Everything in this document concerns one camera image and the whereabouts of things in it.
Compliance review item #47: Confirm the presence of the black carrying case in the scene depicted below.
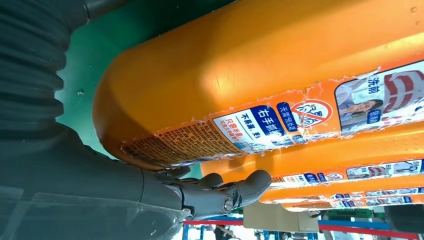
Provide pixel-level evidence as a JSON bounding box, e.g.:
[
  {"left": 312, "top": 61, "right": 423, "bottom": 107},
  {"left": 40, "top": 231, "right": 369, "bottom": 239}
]
[{"left": 384, "top": 204, "right": 424, "bottom": 234}]

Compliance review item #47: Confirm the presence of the brown cardboard box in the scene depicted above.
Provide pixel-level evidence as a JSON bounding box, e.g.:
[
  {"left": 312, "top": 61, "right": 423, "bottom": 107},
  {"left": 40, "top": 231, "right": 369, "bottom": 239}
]
[{"left": 243, "top": 200, "right": 321, "bottom": 233}]

